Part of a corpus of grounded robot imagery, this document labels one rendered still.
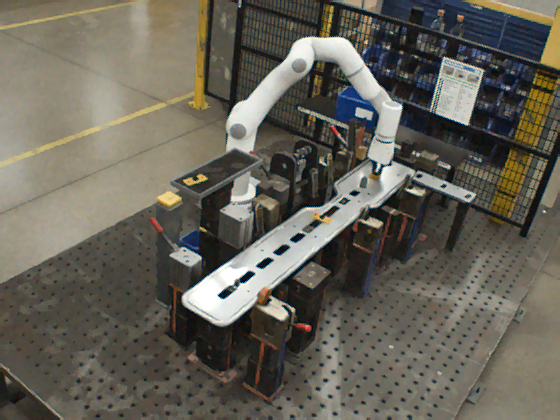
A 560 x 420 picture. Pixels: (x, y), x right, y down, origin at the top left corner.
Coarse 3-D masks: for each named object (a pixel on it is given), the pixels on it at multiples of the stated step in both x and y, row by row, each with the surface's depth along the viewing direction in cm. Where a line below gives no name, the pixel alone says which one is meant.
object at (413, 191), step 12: (408, 192) 251; (420, 192) 250; (408, 204) 253; (420, 204) 251; (408, 216) 255; (420, 216) 257; (396, 228) 261; (408, 228) 259; (396, 240) 263; (408, 240) 262; (396, 252) 266; (408, 252) 266
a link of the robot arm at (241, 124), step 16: (304, 48) 236; (288, 64) 233; (304, 64) 232; (272, 80) 244; (288, 80) 240; (256, 96) 248; (272, 96) 247; (240, 112) 249; (256, 112) 250; (240, 128) 250
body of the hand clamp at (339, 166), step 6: (342, 150) 272; (336, 156) 271; (342, 156) 269; (336, 162) 272; (342, 162) 270; (348, 162) 269; (336, 168) 273; (342, 168) 272; (348, 168) 271; (336, 174) 275; (342, 174) 273; (336, 180) 277; (330, 198) 283
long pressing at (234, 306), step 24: (360, 168) 270; (384, 168) 273; (408, 168) 277; (336, 192) 250; (360, 192) 252; (384, 192) 255; (312, 216) 232; (336, 216) 234; (264, 240) 215; (288, 240) 217; (312, 240) 219; (240, 264) 202; (288, 264) 205; (192, 288) 188; (216, 288) 190; (240, 288) 191; (216, 312) 180; (240, 312) 182
